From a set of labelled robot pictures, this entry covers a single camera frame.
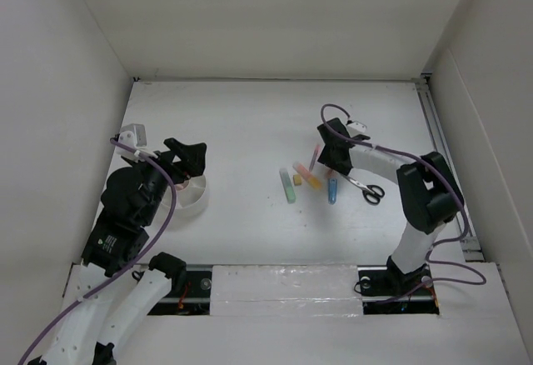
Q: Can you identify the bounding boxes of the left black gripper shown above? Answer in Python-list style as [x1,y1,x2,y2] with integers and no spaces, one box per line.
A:
[128,137,207,224]

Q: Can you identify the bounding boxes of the purple marker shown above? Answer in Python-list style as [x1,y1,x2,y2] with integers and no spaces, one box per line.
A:
[308,144,321,172]

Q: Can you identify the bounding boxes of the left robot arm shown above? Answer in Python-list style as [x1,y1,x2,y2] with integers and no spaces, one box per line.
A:
[19,132,207,364]

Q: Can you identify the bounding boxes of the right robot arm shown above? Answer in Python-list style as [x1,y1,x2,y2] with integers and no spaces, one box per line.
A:
[317,117,464,297]

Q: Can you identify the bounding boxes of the blue correction tape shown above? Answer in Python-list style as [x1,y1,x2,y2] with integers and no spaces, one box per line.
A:
[327,177,338,205]

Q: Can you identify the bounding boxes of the white divided round container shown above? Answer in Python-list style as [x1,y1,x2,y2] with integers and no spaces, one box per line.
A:
[167,176,209,231]

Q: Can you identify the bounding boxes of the orange highlighter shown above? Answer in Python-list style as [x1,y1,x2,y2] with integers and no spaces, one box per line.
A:
[292,162,322,190]

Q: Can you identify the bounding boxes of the green highlighter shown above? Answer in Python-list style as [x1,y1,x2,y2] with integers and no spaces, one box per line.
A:
[279,168,296,204]

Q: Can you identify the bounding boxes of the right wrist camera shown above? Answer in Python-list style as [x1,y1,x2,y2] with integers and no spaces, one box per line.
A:
[346,120,367,138]

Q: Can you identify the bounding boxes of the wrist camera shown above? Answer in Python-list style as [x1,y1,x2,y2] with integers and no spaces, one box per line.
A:
[116,123,147,159]
[346,120,367,138]

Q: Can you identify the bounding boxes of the black handled scissors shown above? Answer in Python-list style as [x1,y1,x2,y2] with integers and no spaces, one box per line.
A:
[343,175,386,206]

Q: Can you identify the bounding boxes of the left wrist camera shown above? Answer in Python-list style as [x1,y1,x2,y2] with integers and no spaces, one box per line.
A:
[116,123,147,159]

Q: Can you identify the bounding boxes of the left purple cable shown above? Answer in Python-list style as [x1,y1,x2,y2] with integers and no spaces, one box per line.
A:
[18,135,178,365]

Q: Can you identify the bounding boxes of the aluminium rail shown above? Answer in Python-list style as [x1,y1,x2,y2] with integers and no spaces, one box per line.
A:
[413,73,485,263]

